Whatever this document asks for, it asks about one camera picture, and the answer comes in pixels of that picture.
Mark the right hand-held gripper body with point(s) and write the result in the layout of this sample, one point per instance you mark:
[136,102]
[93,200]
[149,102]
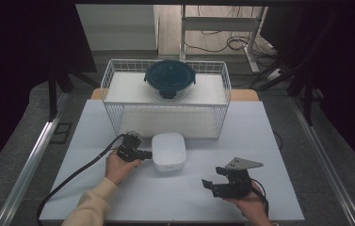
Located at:
[239,185]

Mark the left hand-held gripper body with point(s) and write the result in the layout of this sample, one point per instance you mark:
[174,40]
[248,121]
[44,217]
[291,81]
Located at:
[129,147]

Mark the white square lidded box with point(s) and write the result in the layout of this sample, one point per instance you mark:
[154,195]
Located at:
[169,150]

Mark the round container with blue lid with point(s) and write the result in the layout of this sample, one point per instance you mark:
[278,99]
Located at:
[169,77]

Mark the person's left hand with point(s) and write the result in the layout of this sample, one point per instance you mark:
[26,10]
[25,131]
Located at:
[117,169]

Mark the person's right hand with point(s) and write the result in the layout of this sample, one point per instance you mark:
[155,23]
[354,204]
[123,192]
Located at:
[255,205]

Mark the black floor plate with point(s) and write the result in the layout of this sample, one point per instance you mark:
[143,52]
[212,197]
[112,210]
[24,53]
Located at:
[61,132]

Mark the wooden table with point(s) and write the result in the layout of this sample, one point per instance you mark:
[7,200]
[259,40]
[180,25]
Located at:
[244,95]

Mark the black metal stand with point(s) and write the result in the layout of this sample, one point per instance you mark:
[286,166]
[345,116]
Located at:
[52,94]
[307,94]

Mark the white power strip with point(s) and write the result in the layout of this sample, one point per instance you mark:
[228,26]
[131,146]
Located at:
[275,73]

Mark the white cabinet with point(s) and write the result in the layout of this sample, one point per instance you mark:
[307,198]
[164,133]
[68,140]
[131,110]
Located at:
[117,28]

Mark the dark curtain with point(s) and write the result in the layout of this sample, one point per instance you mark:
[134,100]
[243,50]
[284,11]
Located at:
[351,78]
[12,62]

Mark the aluminium rail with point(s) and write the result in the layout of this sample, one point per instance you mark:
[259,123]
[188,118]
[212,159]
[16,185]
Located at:
[325,160]
[30,160]

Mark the white metal desk frame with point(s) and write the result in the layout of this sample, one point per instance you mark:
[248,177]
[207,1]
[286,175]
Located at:
[219,23]

